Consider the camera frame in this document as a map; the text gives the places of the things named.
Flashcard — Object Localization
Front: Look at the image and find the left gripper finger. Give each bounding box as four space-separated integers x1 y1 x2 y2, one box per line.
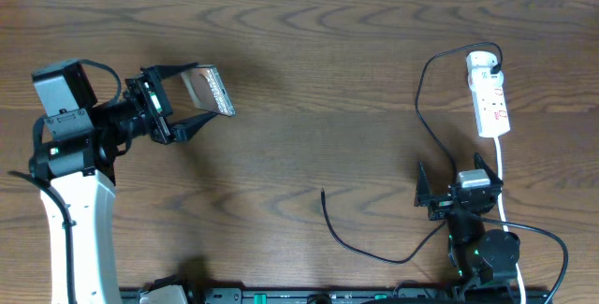
141 63 198 80
171 112 217 142

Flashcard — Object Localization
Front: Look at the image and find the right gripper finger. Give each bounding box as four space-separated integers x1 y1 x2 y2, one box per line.
416 162 431 197
474 152 503 185

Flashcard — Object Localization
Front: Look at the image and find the bronze Galaxy phone box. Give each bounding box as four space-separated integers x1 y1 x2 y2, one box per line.
181 65 236 117

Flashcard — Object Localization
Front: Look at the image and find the black charging cable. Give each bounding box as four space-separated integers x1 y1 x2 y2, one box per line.
320 41 504 266

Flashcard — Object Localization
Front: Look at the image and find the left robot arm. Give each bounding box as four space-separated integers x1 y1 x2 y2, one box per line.
25 59 235 303

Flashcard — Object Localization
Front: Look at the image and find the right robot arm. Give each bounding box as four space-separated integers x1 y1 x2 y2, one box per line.
415 154 520 302

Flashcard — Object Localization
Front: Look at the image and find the white charger plug adapter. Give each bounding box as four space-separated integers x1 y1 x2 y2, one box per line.
466 51 497 73

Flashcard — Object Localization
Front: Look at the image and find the white power strip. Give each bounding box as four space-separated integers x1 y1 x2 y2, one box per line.
468 67 510 138

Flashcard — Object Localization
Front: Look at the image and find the white power strip cord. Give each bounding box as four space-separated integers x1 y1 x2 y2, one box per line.
492 136 528 304

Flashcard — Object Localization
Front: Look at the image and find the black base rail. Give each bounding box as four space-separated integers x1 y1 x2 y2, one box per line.
119 286 552 304

